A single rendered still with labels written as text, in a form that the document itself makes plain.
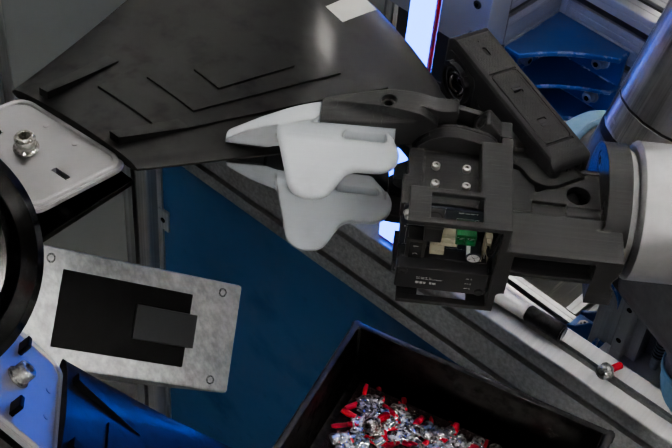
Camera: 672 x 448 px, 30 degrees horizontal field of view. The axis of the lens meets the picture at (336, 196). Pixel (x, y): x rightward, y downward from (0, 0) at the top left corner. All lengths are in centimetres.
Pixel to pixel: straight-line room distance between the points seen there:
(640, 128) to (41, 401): 38
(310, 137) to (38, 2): 106
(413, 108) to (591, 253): 12
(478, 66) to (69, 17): 109
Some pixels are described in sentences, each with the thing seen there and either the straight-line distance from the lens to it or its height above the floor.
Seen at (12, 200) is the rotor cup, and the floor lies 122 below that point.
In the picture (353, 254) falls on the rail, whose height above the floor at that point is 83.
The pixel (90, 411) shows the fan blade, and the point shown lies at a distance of 70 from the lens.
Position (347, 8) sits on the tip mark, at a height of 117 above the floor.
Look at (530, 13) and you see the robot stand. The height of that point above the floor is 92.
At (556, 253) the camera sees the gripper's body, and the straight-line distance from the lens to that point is 64.
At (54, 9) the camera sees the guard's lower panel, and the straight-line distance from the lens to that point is 171.
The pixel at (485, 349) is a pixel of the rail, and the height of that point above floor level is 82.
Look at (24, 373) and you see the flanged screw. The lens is 66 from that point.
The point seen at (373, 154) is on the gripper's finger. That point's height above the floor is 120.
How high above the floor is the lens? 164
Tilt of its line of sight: 45 degrees down
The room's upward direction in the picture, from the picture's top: 6 degrees clockwise
